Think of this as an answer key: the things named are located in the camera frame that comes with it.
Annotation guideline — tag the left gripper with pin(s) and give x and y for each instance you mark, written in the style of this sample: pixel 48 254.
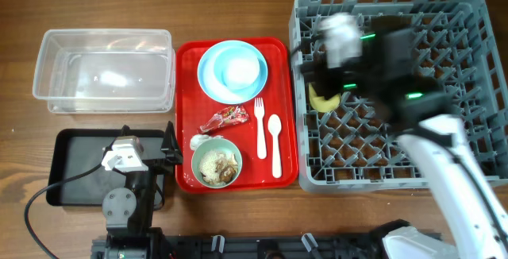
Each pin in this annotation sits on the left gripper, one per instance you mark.
pixel 172 153

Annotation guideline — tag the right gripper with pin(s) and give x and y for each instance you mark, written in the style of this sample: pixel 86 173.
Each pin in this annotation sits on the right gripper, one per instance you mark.
pixel 326 80

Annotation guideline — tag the white tissue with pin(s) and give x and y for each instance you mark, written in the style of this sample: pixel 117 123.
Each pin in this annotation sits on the white tissue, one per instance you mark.
pixel 199 139

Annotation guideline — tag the yellow plastic cup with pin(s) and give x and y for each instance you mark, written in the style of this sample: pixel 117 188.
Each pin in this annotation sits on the yellow plastic cup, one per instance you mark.
pixel 320 103

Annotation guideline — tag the green bowl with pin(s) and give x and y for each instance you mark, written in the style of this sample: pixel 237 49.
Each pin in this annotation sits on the green bowl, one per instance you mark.
pixel 215 144

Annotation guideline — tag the rice and food scraps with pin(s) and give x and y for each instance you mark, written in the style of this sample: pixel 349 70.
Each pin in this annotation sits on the rice and food scraps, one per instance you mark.
pixel 218 167

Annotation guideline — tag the red snack wrapper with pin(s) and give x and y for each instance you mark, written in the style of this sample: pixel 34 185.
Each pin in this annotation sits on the red snack wrapper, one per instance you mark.
pixel 229 116

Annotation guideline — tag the white plastic spoon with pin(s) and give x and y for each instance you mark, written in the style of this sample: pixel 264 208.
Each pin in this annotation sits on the white plastic spoon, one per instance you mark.
pixel 274 127

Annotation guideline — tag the white plastic fork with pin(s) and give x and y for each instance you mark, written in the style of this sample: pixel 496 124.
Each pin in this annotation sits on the white plastic fork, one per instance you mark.
pixel 259 114

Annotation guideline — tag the light blue plate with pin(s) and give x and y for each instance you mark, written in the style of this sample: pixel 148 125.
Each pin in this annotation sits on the light blue plate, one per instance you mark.
pixel 218 92

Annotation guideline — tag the light blue bowl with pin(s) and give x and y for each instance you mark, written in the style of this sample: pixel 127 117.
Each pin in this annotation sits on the light blue bowl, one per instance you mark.
pixel 236 67

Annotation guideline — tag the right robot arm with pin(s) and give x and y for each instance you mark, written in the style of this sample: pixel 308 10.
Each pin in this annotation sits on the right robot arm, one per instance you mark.
pixel 379 66

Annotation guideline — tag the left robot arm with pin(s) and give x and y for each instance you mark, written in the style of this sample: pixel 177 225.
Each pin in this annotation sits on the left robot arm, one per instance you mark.
pixel 128 210

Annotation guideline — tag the grey dishwasher rack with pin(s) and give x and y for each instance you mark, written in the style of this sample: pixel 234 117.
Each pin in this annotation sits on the grey dishwasher rack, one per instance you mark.
pixel 348 148

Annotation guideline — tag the black waste tray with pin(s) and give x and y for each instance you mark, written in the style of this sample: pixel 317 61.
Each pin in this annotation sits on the black waste tray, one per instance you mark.
pixel 79 150

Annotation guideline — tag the red plastic tray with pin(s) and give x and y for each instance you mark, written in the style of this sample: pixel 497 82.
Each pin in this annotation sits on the red plastic tray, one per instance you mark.
pixel 193 108

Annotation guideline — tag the clear plastic storage bin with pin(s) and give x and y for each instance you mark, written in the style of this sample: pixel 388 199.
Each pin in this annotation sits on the clear plastic storage bin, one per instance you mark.
pixel 106 71

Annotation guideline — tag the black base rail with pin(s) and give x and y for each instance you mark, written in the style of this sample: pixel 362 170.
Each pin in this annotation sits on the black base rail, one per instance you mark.
pixel 341 246

